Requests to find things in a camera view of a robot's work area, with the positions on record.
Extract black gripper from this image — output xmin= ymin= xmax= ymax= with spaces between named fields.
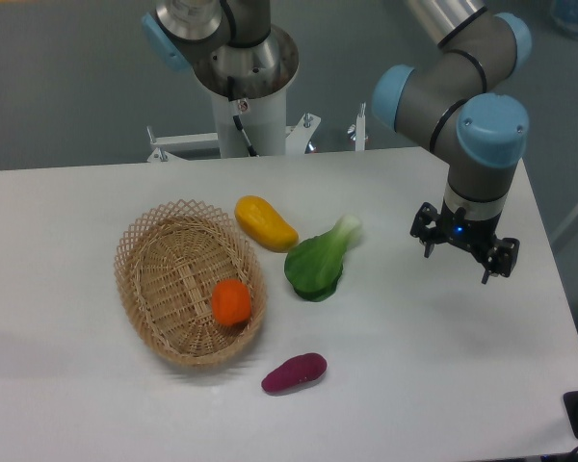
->
xmin=409 ymin=199 xmax=520 ymax=284

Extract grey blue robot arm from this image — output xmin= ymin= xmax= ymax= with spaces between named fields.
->
xmin=142 ymin=1 xmax=532 ymax=277

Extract woven wicker basket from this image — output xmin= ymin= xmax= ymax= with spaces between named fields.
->
xmin=115 ymin=199 xmax=267 ymax=367

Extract green bok choy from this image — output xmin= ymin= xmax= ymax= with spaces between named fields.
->
xmin=283 ymin=215 xmax=361 ymax=301

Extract purple sweet potato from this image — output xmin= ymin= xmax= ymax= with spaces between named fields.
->
xmin=261 ymin=352 xmax=328 ymax=395

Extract yellow mango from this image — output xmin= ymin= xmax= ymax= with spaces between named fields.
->
xmin=234 ymin=195 xmax=299 ymax=252

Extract orange fruit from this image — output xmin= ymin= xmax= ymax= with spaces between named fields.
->
xmin=211 ymin=279 xmax=251 ymax=326

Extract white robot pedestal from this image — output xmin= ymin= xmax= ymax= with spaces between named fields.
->
xmin=147 ymin=88 xmax=322 ymax=163

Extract black cable on pedestal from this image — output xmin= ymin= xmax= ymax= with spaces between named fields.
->
xmin=226 ymin=75 xmax=260 ymax=158

